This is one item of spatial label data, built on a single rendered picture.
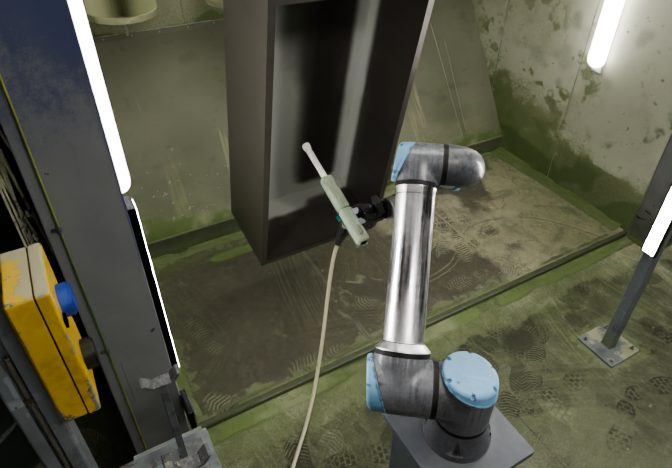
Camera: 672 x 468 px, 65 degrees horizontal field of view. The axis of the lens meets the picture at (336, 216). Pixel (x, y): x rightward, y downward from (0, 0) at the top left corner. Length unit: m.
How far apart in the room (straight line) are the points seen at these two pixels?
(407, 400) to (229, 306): 1.53
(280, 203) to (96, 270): 1.33
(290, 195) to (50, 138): 1.58
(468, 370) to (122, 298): 0.92
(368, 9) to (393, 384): 1.44
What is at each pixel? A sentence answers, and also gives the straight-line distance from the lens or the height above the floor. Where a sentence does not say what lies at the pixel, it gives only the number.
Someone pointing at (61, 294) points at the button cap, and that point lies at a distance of 0.84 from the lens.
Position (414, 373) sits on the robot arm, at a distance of 1.43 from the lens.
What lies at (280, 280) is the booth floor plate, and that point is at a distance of 2.88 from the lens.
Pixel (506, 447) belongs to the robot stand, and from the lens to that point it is 1.68.
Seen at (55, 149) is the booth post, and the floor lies 1.48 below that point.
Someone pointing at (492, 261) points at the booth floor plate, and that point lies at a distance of 3.12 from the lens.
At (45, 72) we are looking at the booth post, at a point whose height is 1.64.
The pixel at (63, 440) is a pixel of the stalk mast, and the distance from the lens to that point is 1.04.
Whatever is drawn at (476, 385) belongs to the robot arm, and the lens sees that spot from 1.43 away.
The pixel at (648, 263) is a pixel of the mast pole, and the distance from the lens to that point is 2.58.
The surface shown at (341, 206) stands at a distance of 1.96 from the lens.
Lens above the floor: 2.04
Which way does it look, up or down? 37 degrees down
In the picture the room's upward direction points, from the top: 1 degrees clockwise
